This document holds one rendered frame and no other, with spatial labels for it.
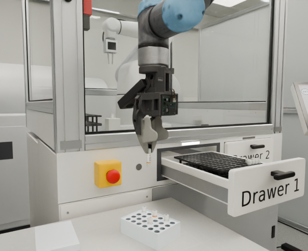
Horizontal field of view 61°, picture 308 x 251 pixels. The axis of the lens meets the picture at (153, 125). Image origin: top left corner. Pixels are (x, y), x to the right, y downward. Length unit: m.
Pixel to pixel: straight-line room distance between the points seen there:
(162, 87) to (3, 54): 3.48
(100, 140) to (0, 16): 3.41
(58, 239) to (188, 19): 0.54
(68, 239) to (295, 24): 2.45
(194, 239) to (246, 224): 0.64
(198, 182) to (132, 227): 0.22
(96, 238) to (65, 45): 0.51
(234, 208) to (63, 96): 0.53
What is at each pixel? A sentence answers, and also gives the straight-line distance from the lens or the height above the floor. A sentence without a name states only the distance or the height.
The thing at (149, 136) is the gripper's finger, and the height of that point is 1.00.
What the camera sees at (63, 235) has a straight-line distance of 0.69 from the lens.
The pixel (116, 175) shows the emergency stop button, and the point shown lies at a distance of 0.76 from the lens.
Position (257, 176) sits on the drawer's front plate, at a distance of 0.70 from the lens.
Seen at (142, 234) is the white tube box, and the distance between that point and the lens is 0.65.
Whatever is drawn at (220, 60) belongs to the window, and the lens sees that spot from 1.09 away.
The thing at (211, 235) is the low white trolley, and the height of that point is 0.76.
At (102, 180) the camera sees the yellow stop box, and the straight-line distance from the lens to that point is 0.78.
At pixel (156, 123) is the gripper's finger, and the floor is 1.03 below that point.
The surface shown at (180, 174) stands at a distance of 0.82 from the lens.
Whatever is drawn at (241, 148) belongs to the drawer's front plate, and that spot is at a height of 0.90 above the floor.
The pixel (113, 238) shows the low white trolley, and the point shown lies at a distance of 0.69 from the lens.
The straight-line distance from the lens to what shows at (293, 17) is 2.72.
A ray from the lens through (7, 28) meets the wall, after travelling 4.05.
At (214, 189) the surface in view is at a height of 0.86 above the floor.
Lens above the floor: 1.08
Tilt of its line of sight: 5 degrees down
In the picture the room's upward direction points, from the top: straight up
